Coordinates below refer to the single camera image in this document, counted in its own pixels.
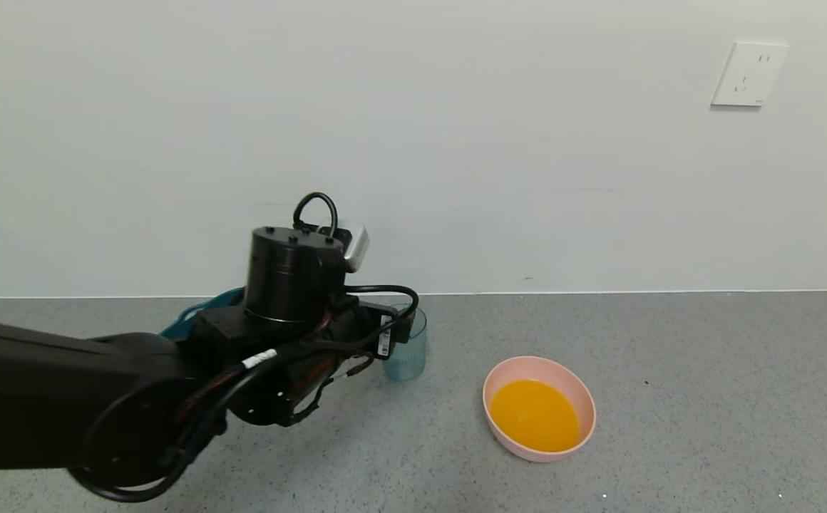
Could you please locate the white wall socket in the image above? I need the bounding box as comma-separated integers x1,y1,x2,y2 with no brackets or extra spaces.
711,41,790,108

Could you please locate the orange juice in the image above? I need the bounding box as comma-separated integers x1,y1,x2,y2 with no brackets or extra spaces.
490,379,581,454

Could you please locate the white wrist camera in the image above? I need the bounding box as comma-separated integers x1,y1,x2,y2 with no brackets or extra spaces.
327,224,371,274

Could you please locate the ribbed clear glass cup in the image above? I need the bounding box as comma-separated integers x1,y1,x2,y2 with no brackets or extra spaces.
382,304,428,383

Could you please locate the black camera cable loop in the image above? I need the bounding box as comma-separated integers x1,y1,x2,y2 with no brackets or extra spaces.
292,192,339,237

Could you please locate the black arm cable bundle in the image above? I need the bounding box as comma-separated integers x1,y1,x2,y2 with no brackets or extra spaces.
70,284,421,504

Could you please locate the pink ribbed bowl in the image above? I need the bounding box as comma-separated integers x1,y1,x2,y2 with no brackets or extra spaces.
482,356,597,463

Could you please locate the teal plastic basin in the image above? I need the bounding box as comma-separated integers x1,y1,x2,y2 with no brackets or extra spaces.
160,286,247,337

